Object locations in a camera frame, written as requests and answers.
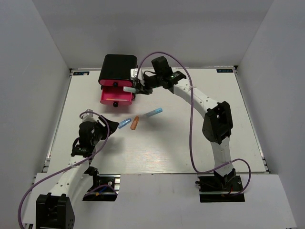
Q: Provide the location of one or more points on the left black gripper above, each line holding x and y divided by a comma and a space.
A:
98, 124

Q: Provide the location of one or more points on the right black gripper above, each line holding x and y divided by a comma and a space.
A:
147, 91

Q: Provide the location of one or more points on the green capped lead tube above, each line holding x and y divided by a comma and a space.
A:
130, 89

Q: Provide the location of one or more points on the blue translucent lead case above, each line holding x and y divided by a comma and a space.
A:
124, 123

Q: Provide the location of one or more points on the blue capped lead tube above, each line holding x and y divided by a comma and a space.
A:
153, 112

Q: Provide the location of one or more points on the pink drawer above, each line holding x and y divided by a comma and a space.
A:
116, 92
115, 83

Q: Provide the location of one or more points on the pink top drawer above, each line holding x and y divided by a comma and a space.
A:
115, 83

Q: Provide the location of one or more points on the orange capped lead tube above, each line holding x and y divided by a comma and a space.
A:
113, 99

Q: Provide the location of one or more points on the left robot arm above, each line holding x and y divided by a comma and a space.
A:
54, 210

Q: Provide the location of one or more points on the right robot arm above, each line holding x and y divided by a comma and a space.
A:
217, 117

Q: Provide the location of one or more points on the orange translucent lead case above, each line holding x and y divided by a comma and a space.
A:
134, 123

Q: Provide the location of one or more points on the black drawer cabinet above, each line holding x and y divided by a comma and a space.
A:
118, 67

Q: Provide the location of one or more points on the left blue table label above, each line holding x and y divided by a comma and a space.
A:
81, 73

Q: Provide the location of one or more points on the blue table label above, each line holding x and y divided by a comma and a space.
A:
225, 70
81, 73

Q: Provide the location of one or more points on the right blue table label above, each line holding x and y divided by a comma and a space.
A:
225, 70

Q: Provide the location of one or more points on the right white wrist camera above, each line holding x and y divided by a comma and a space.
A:
137, 75

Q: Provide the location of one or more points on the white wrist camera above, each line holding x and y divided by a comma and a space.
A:
137, 75
87, 116

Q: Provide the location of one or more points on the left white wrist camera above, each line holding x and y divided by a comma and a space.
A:
87, 116

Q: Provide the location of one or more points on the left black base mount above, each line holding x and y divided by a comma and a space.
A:
105, 188

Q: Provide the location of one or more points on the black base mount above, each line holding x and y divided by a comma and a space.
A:
105, 188
212, 191

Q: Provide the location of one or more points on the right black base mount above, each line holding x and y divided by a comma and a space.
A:
212, 191

